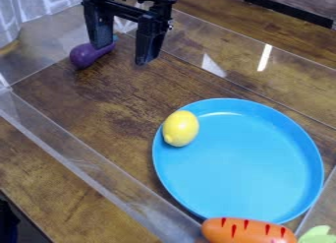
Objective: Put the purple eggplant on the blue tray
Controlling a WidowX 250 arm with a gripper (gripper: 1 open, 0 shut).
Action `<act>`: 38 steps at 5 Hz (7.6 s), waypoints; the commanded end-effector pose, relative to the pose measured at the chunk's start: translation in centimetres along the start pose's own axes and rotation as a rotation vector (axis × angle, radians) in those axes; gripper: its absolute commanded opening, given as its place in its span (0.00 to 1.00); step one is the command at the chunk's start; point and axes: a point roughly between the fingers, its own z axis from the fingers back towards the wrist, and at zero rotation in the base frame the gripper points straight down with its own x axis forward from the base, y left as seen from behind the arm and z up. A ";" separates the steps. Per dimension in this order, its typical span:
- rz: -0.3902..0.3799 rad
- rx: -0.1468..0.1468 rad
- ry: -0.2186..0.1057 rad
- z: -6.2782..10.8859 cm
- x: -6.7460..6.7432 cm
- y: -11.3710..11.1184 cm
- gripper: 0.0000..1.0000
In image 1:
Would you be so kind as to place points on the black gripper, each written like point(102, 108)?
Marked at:
point(100, 12)

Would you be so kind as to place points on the purple toy eggplant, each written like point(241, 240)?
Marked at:
point(84, 54)

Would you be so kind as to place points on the white patterned curtain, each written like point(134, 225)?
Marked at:
point(20, 11)

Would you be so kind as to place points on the yellow toy lemon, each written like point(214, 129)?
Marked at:
point(180, 128)

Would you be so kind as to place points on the black bar in background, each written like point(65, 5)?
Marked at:
point(293, 12)

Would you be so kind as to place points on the blue round plate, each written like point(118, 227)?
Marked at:
point(252, 166)

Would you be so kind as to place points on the orange toy carrot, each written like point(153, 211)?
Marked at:
point(241, 230)

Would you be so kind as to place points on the green carrot leaves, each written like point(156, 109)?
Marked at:
point(317, 234)

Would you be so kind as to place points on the clear acrylic enclosure wall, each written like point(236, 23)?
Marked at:
point(76, 127)

